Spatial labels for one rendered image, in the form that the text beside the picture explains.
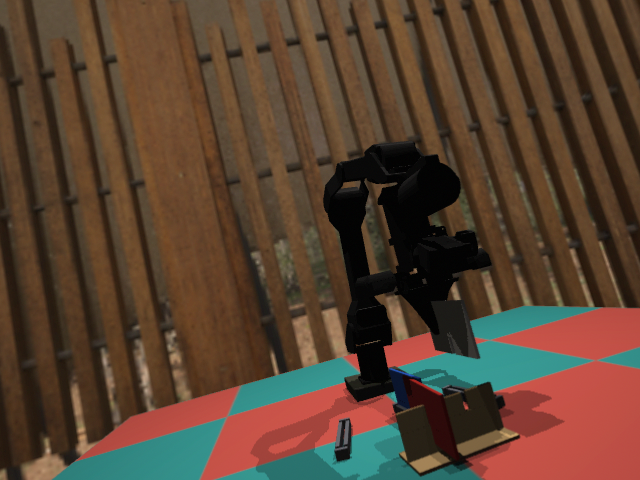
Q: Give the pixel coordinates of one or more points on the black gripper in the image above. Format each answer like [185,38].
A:
[411,287]

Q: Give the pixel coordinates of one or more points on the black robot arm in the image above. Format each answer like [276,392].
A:
[424,187]

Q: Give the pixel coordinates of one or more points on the tan slotted board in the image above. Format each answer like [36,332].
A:
[476,430]

